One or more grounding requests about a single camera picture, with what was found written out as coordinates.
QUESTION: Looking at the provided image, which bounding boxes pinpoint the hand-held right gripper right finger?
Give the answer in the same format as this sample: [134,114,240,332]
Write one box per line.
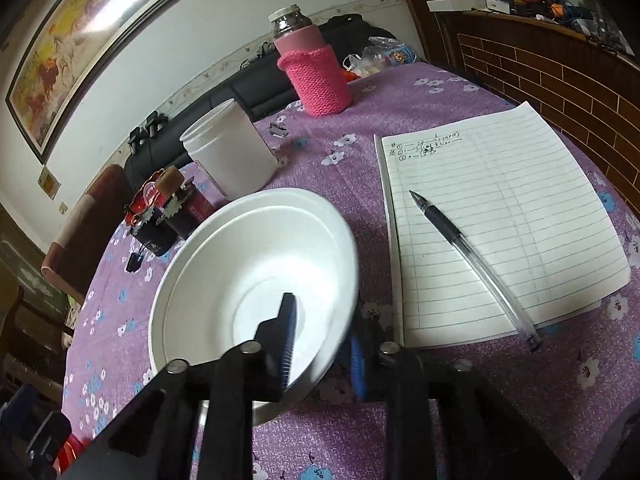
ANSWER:
[350,317,576,480]

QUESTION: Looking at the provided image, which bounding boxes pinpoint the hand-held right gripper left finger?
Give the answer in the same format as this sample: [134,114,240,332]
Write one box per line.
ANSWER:
[65,292,298,480]

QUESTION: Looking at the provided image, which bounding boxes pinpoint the white foam bowl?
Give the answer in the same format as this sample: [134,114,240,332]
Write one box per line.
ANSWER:
[148,187,361,426]

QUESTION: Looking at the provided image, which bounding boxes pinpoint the red plastic plate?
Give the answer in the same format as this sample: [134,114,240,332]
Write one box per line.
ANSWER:
[55,432,93,476]

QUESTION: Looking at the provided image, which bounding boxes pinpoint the dark wooden chair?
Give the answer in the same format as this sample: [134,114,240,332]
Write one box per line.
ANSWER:
[0,285,76,401]

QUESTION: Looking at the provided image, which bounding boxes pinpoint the purple floral tablecloth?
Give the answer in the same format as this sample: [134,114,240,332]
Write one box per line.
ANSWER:
[62,62,640,480]

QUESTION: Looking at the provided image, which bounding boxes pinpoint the clear ballpoint pen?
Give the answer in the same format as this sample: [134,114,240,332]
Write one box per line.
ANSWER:
[408,190,544,352]

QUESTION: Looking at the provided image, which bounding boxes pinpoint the black electronic device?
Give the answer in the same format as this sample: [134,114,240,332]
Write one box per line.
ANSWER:
[127,205,178,273]

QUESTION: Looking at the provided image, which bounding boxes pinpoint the white plastic jar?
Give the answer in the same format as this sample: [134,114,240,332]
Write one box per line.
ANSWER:
[179,98,279,199]

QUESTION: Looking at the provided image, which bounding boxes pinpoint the red plate with white label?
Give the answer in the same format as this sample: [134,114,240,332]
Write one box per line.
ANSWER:
[125,185,161,226]

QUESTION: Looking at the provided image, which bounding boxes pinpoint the brown upholstered chair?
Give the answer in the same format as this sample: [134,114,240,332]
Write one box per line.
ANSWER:
[41,164,132,306]

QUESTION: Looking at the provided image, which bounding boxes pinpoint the lined paper notebook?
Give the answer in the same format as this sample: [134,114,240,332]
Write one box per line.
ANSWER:
[374,101,632,350]

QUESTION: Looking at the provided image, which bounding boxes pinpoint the black clips on sofa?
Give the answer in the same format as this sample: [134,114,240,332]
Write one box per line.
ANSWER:
[128,112,168,153]

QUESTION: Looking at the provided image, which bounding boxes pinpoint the black leather sofa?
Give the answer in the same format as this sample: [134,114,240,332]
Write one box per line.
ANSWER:
[122,12,401,191]

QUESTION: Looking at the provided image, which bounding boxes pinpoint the bottle with pink knit sleeve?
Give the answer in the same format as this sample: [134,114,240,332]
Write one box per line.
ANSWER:
[267,5,353,118]

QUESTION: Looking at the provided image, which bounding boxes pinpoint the clear plastic bottle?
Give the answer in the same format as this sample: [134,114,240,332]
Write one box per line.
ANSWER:
[342,36,417,80]

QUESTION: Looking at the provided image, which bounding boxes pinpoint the wooden cabinet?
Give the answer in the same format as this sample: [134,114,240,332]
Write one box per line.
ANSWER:
[387,0,640,221]

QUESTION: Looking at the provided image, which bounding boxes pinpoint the white flat box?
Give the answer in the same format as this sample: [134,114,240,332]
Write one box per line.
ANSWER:
[426,0,511,13]

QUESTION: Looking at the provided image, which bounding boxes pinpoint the clutter of tools on cabinet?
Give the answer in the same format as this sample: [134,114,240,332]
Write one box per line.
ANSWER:
[475,0,640,56]

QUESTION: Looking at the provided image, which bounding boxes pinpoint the small yellow wall sticker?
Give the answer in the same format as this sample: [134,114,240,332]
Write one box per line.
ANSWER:
[37,166,62,200]

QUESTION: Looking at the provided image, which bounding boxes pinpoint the framed wall painting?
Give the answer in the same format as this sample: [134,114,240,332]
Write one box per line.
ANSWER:
[4,0,188,165]

